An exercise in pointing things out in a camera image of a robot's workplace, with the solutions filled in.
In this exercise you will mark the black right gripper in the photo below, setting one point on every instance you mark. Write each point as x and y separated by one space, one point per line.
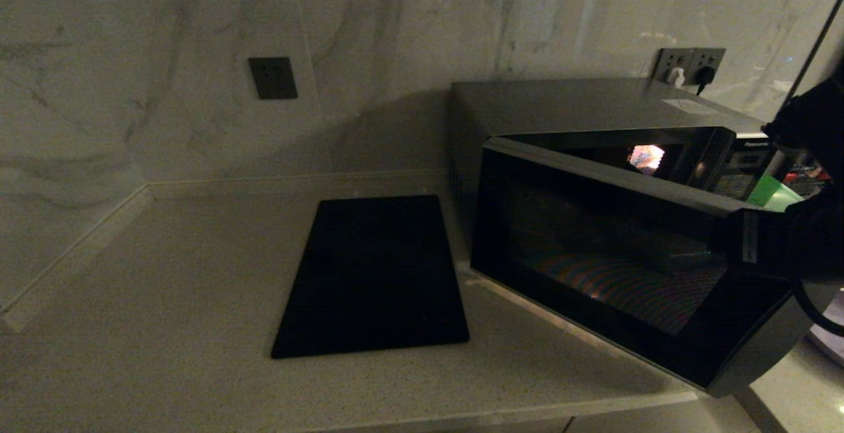
784 238

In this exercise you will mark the light purple plate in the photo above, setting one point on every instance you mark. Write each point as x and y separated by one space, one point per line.
832 350

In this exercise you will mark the black glass microwave door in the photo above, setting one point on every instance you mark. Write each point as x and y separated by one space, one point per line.
620 261

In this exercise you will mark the green cutting board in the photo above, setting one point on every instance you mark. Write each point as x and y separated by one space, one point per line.
771 192

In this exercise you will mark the black power plug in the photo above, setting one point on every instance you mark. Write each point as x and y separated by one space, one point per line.
705 76

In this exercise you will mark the white power plug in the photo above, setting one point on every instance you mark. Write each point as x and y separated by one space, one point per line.
675 77

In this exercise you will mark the black glass induction cooktop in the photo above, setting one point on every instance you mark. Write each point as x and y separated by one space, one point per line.
372 281

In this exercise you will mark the grey double wall socket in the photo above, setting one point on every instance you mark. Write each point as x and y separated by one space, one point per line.
674 59

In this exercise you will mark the dark grey single wall socket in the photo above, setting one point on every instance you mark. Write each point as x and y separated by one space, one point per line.
273 78

